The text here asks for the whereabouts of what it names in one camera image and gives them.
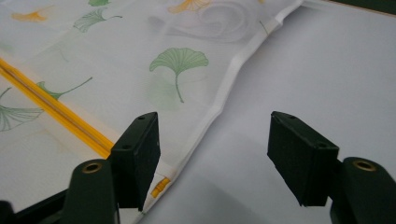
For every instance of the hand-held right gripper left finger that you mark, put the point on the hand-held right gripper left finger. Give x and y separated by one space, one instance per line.
134 161

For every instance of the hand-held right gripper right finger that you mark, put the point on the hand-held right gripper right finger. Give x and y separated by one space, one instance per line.
306 165

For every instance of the white leaf-print mesh zipper bag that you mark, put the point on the white leaf-print mesh zipper bag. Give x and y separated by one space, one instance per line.
118 71

